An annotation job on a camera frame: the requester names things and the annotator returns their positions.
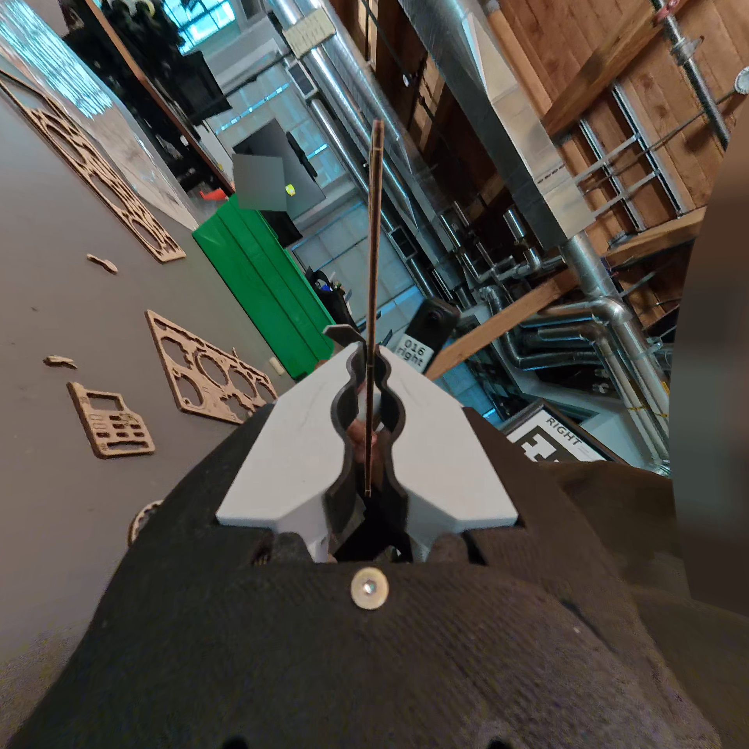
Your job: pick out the black white marker board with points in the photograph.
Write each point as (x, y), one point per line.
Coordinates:
(562, 439)

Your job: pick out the orange cone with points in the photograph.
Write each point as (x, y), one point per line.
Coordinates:
(215, 196)

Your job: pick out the person's dark clothing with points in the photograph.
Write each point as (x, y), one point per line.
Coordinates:
(714, 673)

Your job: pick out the grey desk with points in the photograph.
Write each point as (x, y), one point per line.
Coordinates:
(35, 304)

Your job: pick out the small wooden puzzle piece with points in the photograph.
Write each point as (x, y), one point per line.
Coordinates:
(102, 263)
(59, 361)

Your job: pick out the silver ventilation duct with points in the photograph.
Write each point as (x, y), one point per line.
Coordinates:
(515, 146)

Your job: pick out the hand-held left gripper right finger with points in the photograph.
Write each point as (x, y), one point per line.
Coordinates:
(450, 468)

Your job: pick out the long wooden puzzle sheet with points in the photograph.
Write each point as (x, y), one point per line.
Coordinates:
(149, 246)

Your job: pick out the small wooden puzzle sheet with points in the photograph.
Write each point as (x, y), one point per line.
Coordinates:
(85, 421)

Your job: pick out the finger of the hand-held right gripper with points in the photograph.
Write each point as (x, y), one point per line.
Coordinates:
(345, 336)

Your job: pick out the wooden beam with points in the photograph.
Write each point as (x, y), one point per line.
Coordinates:
(526, 304)

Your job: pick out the green plastic bin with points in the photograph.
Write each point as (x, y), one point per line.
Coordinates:
(257, 275)

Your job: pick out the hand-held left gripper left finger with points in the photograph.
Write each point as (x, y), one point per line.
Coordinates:
(281, 468)

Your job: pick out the clear plastic sheet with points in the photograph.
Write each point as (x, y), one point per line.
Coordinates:
(88, 99)

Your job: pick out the thin wooden puzzle sheet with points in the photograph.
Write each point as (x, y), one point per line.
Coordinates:
(374, 234)

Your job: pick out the wooden puzzle sheet round cutouts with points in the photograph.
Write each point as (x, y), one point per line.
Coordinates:
(169, 351)

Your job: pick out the black tool bag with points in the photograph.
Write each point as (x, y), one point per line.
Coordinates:
(327, 298)

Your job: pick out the person's right hand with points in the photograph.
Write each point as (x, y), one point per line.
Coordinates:
(357, 442)

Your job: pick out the wooden workbench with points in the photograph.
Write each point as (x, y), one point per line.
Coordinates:
(158, 93)

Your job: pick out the dark grey screen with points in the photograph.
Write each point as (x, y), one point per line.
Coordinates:
(269, 140)

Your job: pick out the round wooden puzzle piece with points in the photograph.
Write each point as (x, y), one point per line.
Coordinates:
(140, 518)

